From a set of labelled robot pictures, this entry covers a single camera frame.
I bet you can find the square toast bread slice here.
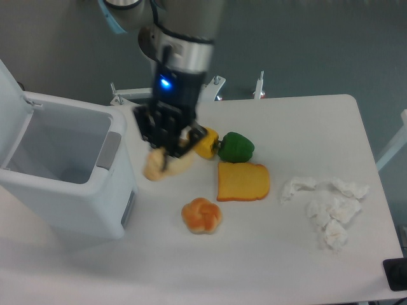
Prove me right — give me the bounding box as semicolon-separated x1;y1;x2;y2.
217;162;270;202

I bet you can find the white metal base frame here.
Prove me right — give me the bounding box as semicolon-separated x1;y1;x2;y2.
109;70;268;106

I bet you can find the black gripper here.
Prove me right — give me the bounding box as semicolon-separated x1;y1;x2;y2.
133;63;207;172

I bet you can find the black device at edge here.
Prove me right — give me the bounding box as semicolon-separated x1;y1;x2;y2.
382;257;406;292

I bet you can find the crumpled white tissue left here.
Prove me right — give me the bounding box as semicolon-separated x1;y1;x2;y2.
280;177;317;205

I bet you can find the crumpled white tissue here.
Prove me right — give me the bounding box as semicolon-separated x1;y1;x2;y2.
330;177;370;200
306;198;362;227
280;177;317;205
324;219;348;252

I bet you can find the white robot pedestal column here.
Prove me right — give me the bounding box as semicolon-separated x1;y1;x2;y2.
198;75;226;102

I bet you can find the yellow bell pepper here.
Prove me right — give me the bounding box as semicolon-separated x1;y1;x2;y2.
193;126;219;159

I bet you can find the pale round bread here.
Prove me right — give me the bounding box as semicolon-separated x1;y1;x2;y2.
142;147;195;181

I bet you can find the crumpled white tissue middle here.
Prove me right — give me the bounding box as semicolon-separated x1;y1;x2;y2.
306;198;362;227

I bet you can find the round knotted bread roll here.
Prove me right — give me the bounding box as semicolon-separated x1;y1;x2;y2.
181;198;223;234

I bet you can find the crumpled white tissue bottom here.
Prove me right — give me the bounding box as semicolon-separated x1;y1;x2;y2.
324;219;348;252

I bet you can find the crumpled white tissue top right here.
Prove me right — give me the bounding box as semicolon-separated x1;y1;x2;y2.
330;177;370;200

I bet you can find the green bell pepper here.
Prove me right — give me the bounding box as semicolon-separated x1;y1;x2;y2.
217;132;255;163

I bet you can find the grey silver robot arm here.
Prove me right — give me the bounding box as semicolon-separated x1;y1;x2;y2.
100;1;225;171

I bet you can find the white open trash can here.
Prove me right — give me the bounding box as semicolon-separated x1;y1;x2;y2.
1;66;137;239

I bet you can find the white frame leg right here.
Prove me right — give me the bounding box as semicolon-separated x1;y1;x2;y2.
376;109;406;171

